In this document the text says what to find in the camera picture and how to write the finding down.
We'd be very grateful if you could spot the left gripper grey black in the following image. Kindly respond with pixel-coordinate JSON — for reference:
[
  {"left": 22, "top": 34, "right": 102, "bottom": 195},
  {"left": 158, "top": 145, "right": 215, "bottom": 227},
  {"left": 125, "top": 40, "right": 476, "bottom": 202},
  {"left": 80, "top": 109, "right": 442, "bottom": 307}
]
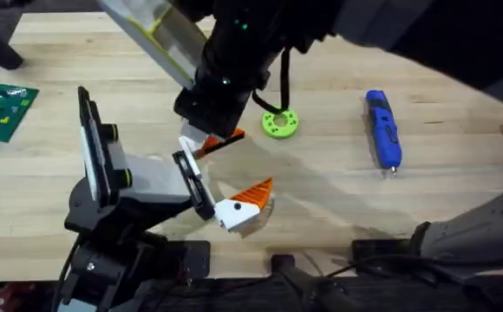
[{"left": 99, "top": 120, "right": 275, "bottom": 234}]

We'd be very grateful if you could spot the orange ribbed wedge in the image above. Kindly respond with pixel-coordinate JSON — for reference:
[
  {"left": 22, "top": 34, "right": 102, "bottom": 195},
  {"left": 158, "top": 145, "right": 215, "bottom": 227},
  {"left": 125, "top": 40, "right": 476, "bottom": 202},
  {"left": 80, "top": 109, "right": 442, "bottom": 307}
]
[{"left": 193, "top": 127, "right": 247, "bottom": 160}]

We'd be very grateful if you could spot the blue electric screwdriver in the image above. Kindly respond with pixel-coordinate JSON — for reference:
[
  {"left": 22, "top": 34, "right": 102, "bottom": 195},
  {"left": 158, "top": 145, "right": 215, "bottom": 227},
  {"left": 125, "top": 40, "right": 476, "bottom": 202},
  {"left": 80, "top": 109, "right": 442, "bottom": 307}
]
[{"left": 363, "top": 88, "right": 404, "bottom": 177}]

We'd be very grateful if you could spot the green disc with holes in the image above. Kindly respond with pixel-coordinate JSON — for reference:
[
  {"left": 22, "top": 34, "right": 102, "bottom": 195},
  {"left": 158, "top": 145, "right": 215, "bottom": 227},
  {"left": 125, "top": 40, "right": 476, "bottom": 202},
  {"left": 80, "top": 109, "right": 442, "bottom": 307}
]
[{"left": 260, "top": 107, "right": 300, "bottom": 140}]

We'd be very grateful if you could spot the right wrist flat plate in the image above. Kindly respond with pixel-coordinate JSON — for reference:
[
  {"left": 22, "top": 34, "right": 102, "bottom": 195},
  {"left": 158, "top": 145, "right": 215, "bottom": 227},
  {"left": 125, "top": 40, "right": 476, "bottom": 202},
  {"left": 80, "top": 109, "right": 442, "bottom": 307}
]
[{"left": 96, "top": 0, "right": 210, "bottom": 91}]

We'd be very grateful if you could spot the wrist flat plate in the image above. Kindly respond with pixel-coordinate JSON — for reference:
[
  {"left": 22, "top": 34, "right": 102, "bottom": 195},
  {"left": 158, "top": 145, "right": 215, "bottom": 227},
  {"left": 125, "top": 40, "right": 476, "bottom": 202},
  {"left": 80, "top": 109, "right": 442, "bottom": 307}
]
[
  {"left": 76, "top": 85, "right": 111, "bottom": 209},
  {"left": 96, "top": 0, "right": 210, "bottom": 91}
]

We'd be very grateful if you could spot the left wrist flat plate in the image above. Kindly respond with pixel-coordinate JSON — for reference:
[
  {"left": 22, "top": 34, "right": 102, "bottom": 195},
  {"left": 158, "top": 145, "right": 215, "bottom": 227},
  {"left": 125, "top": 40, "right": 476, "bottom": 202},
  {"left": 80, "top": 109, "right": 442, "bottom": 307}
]
[{"left": 76, "top": 85, "right": 111, "bottom": 209}]

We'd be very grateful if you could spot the green board with toy blocks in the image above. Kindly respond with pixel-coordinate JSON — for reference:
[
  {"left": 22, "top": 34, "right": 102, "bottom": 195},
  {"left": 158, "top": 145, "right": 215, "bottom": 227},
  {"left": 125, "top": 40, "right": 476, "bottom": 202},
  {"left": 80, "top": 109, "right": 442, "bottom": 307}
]
[{"left": 0, "top": 81, "right": 41, "bottom": 149}]

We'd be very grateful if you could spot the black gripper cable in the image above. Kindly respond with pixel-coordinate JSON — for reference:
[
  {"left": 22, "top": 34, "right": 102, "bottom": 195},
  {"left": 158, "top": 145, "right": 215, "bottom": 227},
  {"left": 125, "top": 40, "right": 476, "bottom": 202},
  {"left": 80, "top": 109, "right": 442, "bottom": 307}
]
[{"left": 251, "top": 46, "right": 292, "bottom": 116}]

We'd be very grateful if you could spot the black rail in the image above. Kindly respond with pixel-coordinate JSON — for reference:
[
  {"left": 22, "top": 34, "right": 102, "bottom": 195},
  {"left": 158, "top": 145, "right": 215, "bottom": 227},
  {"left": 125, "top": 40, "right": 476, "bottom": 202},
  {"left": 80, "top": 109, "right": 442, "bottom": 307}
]
[{"left": 56, "top": 254, "right": 503, "bottom": 312}]

